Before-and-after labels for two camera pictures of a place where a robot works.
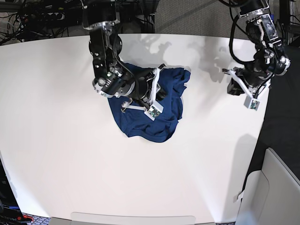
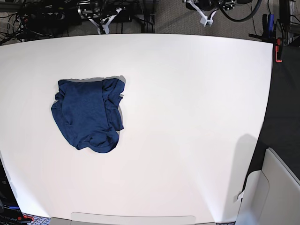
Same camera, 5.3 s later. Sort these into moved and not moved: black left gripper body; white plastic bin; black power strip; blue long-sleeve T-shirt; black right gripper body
Moved: black left gripper body; blue long-sleeve T-shirt; black right gripper body
Not moved: white plastic bin; black power strip
